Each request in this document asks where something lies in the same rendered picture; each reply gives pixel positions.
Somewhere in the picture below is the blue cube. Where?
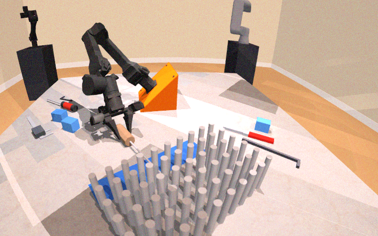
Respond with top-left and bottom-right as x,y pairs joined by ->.
51,109 -> 68,123
61,117 -> 80,133
254,117 -> 271,133

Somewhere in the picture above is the blue flat strip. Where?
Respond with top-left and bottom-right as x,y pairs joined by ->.
88,140 -> 197,202

